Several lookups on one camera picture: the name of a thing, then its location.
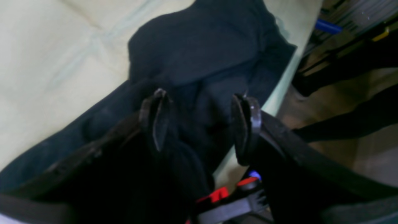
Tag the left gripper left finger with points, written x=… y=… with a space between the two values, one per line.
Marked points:
x=91 y=182

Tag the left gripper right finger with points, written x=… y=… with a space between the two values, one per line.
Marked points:
x=302 y=185

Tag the black T-shirt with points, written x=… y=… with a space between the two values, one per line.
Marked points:
x=200 y=56

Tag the blue orange bar clamp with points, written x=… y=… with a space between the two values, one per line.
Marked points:
x=222 y=207

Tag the light green table cloth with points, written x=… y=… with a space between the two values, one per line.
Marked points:
x=59 y=58

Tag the blue clamp at left edge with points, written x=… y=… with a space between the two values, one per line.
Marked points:
x=327 y=27

